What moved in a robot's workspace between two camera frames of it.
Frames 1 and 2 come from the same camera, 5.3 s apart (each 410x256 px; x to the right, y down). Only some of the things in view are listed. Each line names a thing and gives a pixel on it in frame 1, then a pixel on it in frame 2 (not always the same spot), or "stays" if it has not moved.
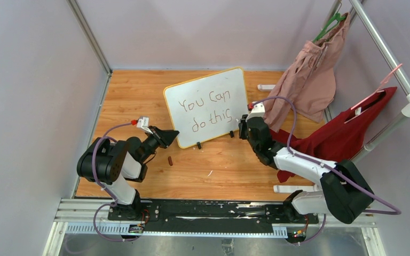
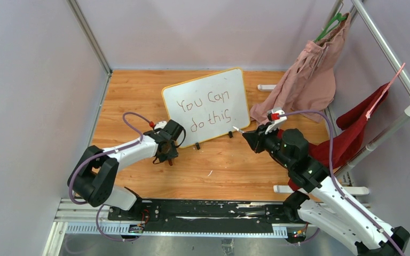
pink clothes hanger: x=379 y=90 to x=368 y=116
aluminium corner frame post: x=83 y=24 stays
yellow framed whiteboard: x=207 y=107 stays
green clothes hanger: x=329 y=25 stays
